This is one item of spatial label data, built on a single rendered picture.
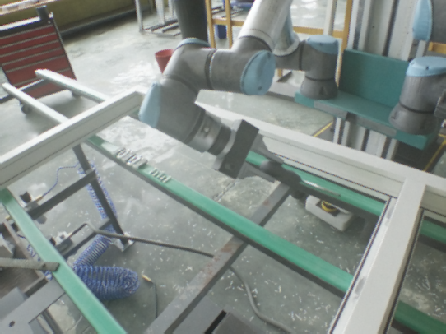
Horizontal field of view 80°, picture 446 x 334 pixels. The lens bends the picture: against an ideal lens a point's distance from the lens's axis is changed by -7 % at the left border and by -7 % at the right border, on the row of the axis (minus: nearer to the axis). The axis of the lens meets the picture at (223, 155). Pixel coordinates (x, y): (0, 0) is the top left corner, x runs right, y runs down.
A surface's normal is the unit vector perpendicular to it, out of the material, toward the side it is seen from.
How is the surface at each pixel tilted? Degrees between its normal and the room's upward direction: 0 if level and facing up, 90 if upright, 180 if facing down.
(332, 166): 90
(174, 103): 54
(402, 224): 0
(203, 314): 0
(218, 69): 64
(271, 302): 0
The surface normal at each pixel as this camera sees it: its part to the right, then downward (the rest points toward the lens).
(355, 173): -0.62, 0.53
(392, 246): -0.10, -0.79
